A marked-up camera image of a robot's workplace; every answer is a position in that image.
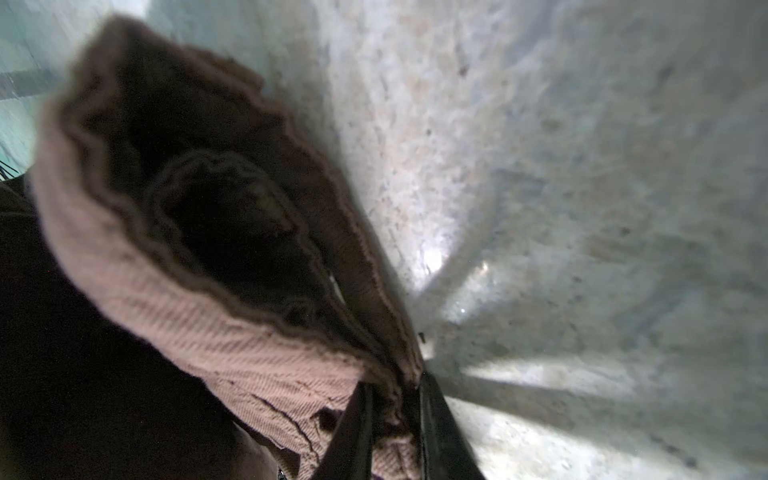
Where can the brown corduroy trousers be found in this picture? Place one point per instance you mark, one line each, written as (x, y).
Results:
(187, 288)

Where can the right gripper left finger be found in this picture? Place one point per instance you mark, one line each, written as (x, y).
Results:
(349, 454)

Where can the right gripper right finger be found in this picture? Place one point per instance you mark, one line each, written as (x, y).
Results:
(446, 454)

